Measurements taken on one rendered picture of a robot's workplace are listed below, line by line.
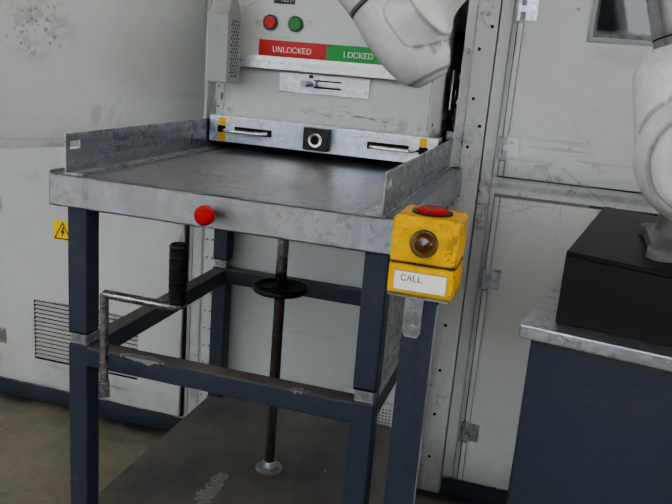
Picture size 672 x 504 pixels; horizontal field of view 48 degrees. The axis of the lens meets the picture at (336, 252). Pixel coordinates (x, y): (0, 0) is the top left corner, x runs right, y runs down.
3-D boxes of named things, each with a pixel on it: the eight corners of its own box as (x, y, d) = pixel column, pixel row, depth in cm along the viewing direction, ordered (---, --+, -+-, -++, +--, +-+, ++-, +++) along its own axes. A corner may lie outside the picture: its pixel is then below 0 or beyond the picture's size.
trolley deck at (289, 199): (399, 257, 113) (403, 218, 111) (49, 204, 129) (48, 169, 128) (459, 193, 176) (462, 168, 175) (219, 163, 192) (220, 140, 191)
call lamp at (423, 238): (434, 262, 86) (438, 233, 86) (405, 258, 87) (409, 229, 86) (436, 259, 88) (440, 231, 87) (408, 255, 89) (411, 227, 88)
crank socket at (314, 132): (326, 152, 165) (328, 129, 164) (300, 149, 167) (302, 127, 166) (330, 151, 168) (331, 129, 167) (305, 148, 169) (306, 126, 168)
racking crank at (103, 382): (92, 397, 131) (92, 232, 124) (103, 391, 134) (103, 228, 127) (177, 418, 126) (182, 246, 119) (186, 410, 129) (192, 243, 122)
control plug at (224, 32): (226, 83, 161) (229, -2, 157) (205, 81, 162) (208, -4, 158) (240, 83, 168) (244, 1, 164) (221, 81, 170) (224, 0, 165)
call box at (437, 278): (450, 306, 88) (461, 221, 86) (385, 295, 90) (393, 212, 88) (459, 288, 96) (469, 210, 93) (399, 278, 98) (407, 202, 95)
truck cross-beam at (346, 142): (435, 166, 162) (438, 138, 160) (208, 140, 176) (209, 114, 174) (439, 164, 166) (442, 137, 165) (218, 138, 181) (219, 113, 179)
